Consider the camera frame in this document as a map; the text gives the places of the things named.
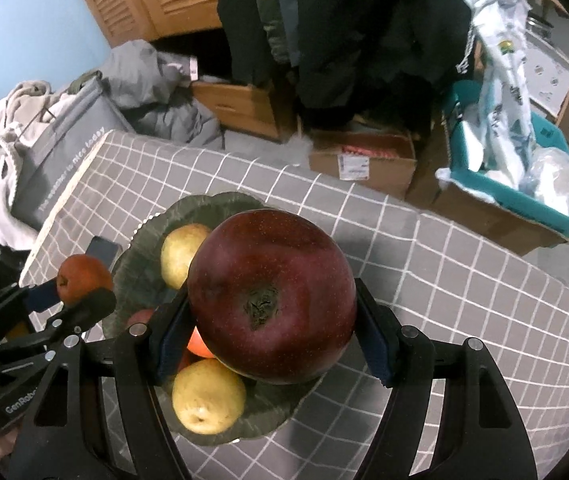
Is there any black hooded coat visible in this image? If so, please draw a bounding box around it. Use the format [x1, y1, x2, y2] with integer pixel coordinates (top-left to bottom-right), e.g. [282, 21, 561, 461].
[217, 0, 470, 131]

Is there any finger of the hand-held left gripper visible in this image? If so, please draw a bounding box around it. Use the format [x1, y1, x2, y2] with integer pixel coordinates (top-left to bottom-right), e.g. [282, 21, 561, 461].
[0, 281, 62, 342]
[0, 287, 118, 362]

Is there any cardboard box with red contents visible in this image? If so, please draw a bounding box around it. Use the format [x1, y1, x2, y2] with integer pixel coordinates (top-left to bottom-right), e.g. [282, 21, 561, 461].
[309, 129, 418, 201]

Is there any teal plastic basket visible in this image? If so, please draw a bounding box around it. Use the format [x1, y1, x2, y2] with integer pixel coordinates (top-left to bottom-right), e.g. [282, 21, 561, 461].
[437, 80, 569, 239]

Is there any white patterned box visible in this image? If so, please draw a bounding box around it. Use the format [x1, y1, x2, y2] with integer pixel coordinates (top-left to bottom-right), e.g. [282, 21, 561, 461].
[521, 27, 569, 116]

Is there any olive green cloth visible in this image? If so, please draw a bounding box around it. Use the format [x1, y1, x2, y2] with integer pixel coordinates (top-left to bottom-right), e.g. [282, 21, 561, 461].
[67, 71, 103, 94]

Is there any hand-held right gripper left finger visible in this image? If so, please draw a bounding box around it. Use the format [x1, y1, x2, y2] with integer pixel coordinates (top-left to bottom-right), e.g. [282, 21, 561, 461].
[7, 290, 198, 480]

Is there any white printed rice bag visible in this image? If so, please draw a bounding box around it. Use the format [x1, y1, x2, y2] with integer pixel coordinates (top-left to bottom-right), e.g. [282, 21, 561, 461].
[449, 0, 535, 189]

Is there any grey clothes pile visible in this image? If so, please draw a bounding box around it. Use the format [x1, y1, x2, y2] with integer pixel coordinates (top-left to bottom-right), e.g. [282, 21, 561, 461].
[99, 40, 226, 150]

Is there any yellow pear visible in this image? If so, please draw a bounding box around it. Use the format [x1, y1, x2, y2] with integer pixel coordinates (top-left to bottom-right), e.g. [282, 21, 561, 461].
[172, 357, 248, 435]
[160, 224, 213, 291]

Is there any wooden drawer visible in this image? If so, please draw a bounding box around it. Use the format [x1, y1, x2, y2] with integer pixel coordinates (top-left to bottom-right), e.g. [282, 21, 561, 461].
[192, 81, 290, 142]

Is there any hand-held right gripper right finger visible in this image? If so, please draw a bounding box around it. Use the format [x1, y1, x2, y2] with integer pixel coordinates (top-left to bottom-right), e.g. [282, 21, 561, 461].
[351, 279, 537, 480]

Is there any black smartphone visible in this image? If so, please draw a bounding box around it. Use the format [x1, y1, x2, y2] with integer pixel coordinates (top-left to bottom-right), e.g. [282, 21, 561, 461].
[84, 236, 123, 274]

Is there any grey fabric storage bag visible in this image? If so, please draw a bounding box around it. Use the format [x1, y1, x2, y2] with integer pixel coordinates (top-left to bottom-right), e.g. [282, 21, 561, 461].
[12, 77, 138, 229]

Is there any blue-grey jacket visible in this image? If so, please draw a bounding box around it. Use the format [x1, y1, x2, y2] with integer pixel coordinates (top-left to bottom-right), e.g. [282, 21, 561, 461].
[264, 0, 300, 66]

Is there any green glass plate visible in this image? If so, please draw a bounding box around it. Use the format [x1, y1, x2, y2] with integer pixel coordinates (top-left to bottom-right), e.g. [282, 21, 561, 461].
[102, 191, 326, 447]

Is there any steel pot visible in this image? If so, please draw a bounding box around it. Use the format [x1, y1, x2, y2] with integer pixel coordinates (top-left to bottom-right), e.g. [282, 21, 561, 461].
[527, 12, 553, 39]

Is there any clear plastic bag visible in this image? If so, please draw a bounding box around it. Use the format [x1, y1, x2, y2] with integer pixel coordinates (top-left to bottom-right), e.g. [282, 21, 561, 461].
[521, 147, 569, 219]

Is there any large orange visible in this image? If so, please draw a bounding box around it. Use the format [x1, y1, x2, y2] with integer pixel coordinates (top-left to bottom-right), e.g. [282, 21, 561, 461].
[186, 327, 218, 360]

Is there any red apple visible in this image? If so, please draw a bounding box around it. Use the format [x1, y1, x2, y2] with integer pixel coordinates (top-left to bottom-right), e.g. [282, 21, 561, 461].
[187, 210, 358, 386]
[125, 308, 158, 334]

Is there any plain cardboard box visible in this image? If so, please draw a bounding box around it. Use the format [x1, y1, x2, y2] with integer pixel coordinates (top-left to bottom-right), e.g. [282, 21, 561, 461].
[407, 110, 569, 256]

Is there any grey checked tablecloth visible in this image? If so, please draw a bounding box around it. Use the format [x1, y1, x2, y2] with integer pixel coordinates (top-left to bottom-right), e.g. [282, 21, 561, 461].
[19, 130, 569, 480]

